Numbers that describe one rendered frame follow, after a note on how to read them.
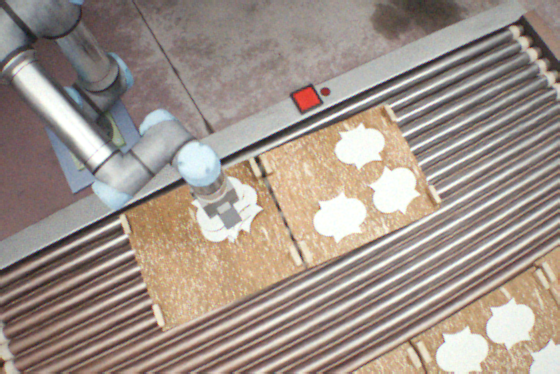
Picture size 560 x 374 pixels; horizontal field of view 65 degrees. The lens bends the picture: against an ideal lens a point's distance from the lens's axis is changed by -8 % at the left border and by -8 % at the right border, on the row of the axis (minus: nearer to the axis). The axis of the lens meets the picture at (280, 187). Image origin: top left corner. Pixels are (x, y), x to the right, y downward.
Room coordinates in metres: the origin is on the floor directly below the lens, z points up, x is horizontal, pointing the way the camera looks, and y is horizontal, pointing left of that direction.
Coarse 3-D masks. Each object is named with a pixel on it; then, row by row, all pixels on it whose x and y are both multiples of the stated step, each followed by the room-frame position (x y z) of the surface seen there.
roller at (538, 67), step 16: (544, 64) 0.74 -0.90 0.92; (512, 80) 0.69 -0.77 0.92; (480, 96) 0.64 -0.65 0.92; (448, 112) 0.59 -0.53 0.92; (416, 128) 0.55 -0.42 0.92; (432, 128) 0.55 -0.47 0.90; (112, 272) 0.20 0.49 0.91; (128, 272) 0.19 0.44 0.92; (96, 288) 0.15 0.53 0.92; (112, 288) 0.15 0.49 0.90; (64, 304) 0.11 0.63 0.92; (80, 304) 0.11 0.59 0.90; (32, 320) 0.07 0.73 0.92; (48, 320) 0.07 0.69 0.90; (0, 336) 0.03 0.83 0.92; (16, 336) 0.03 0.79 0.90
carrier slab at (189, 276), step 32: (256, 192) 0.39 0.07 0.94; (160, 224) 0.32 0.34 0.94; (192, 224) 0.31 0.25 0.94; (256, 224) 0.30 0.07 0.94; (160, 256) 0.23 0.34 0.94; (192, 256) 0.22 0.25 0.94; (224, 256) 0.22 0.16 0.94; (256, 256) 0.21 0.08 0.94; (288, 256) 0.20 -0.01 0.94; (160, 288) 0.14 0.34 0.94; (192, 288) 0.14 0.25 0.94; (224, 288) 0.13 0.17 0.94; (256, 288) 0.12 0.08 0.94
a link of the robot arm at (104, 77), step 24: (0, 0) 0.63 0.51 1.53; (24, 0) 0.63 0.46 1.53; (48, 0) 0.63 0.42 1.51; (72, 0) 0.65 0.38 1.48; (24, 24) 0.59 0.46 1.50; (48, 24) 0.61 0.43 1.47; (72, 24) 0.64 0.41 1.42; (72, 48) 0.65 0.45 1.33; (96, 48) 0.69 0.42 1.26; (96, 72) 0.66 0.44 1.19; (120, 72) 0.71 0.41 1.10; (96, 96) 0.65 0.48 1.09
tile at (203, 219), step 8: (240, 184) 0.37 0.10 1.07; (240, 192) 0.35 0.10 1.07; (240, 200) 0.33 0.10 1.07; (200, 208) 0.32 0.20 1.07; (240, 208) 0.31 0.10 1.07; (200, 216) 0.29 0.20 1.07; (216, 216) 0.29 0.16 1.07; (200, 224) 0.27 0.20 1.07; (208, 224) 0.27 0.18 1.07; (216, 224) 0.27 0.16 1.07
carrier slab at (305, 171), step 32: (352, 128) 0.55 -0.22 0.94; (384, 128) 0.55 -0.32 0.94; (288, 160) 0.47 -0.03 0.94; (320, 160) 0.46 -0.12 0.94; (384, 160) 0.45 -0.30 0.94; (288, 192) 0.38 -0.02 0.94; (320, 192) 0.37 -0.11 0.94; (352, 192) 0.36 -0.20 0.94; (384, 224) 0.26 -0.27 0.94; (320, 256) 0.19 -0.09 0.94
